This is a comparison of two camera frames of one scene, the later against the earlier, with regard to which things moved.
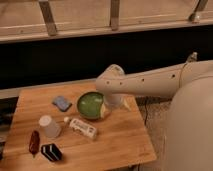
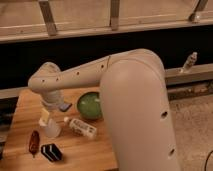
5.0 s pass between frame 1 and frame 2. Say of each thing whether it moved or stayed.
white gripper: moved
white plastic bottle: stayed
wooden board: stayed
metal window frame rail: stayed
